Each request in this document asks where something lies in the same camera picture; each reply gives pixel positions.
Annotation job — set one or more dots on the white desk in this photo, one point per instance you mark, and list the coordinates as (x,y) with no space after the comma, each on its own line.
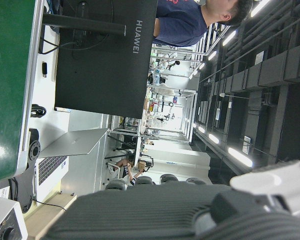
(40,90)

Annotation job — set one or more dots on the small black dongle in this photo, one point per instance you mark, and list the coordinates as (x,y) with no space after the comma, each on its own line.
(44,68)

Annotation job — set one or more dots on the white partition panel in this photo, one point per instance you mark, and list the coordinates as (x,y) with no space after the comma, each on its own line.
(177,155)

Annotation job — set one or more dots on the white control box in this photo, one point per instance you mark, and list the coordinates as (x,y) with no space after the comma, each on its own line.
(2,215)

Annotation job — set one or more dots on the white ceiling light strip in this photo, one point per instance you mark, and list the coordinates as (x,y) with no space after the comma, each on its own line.
(201,66)
(229,37)
(240,157)
(213,138)
(201,129)
(260,7)
(212,55)

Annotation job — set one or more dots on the silver laptop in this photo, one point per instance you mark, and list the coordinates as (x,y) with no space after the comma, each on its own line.
(75,142)

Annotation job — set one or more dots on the person in navy shirt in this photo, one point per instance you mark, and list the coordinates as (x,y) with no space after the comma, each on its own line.
(180,22)

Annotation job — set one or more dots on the black Huawei monitor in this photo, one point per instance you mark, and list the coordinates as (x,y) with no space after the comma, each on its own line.
(102,75)

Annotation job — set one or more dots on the green conveyor belt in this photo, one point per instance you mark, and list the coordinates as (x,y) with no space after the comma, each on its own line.
(5,75)

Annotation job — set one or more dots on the person in striped shirt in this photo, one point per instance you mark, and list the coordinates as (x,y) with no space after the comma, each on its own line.
(126,171)

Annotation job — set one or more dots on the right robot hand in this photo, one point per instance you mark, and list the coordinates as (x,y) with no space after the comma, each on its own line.
(140,212)

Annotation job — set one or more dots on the black flange bracket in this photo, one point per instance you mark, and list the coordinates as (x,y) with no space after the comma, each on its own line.
(23,185)

